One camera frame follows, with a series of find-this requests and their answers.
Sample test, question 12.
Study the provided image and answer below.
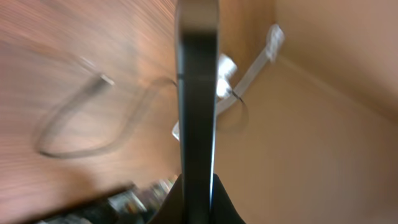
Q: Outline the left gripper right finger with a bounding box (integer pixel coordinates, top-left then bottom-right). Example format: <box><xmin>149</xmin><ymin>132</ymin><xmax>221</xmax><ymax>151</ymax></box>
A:
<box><xmin>210</xmin><ymin>174</ymin><xmax>245</xmax><ymax>224</ymax></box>

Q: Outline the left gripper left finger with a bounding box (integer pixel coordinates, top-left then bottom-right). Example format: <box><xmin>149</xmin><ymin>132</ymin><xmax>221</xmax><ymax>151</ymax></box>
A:
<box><xmin>148</xmin><ymin>174</ymin><xmax>186</xmax><ymax>224</ymax></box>

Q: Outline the turquoise screen Galaxy smartphone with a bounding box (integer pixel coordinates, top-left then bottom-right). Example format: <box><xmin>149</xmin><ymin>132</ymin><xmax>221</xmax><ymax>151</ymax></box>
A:
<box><xmin>175</xmin><ymin>0</ymin><xmax>219</xmax><ymax>223</ymax></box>

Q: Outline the white USB charger adapter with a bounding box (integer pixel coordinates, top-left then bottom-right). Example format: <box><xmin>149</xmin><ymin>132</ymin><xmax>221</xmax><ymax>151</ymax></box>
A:
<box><xmin>216</xmin><ymin>54</ymin><xmax>238</xmax><ymax>99</ymax></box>

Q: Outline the white power strip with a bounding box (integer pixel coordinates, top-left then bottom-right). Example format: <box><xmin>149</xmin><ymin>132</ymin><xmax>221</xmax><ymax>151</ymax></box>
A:
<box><xmin>171</xmin><ymin>23</ymin><xmax>286</xmax><ymax>141</ymax></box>

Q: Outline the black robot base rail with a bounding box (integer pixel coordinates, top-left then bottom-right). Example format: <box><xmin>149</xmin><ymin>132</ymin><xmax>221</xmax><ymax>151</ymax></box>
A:
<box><xmin>34</xmin><ymin>176</ymin><xmax>177</xmax><ymax>224</ymax></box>

